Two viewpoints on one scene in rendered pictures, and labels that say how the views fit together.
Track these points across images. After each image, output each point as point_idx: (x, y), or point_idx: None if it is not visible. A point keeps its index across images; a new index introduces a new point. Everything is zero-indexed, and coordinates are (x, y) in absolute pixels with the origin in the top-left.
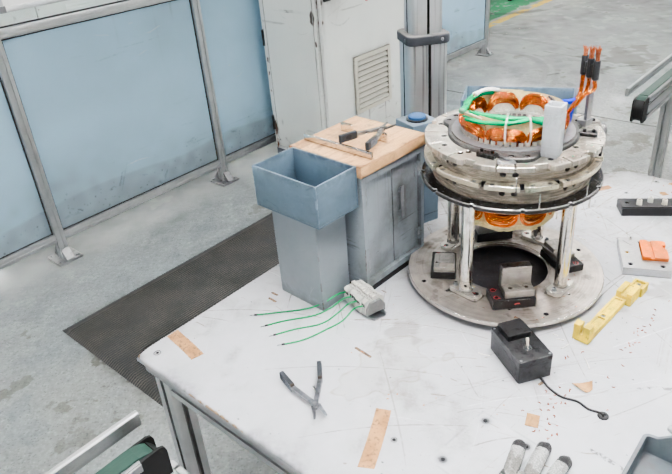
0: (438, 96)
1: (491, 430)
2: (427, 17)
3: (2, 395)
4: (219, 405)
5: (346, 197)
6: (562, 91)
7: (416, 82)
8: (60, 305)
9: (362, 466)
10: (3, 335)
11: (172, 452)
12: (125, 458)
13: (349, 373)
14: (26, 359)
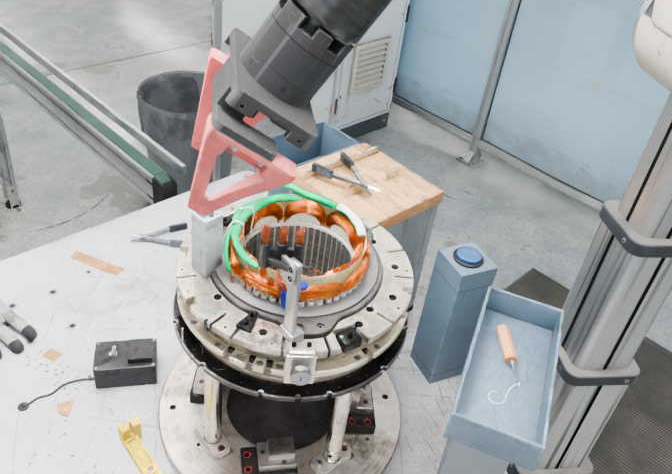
0: (589, 312)
1: (60, 326)
2: (636, 196)
3: (450, 244)
4: (174, 199)
5: None
6: (542, 432)
7: (583, 265)
8: (570, 262)
9: (75, 252)
10: (522, 234)
11: None
12: (157, 170)
13: (172, 262)
14: (493, 251)
